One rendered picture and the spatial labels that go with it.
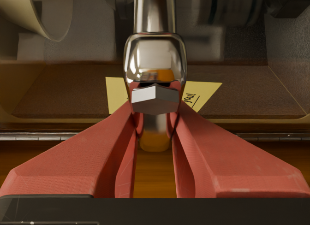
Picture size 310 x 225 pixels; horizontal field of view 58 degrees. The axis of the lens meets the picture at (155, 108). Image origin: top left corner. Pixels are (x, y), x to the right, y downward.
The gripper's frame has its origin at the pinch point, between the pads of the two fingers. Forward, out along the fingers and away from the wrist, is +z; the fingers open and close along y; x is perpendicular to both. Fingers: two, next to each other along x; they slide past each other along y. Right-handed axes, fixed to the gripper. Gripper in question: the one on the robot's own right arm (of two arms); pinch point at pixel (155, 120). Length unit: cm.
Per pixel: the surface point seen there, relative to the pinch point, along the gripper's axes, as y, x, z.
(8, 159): 19.9, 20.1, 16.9
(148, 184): 0.8, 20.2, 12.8
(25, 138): 15.3, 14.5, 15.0
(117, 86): 2.5, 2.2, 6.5
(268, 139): -13.6, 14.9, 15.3
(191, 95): -2.6, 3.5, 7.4
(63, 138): 10.8, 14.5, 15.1
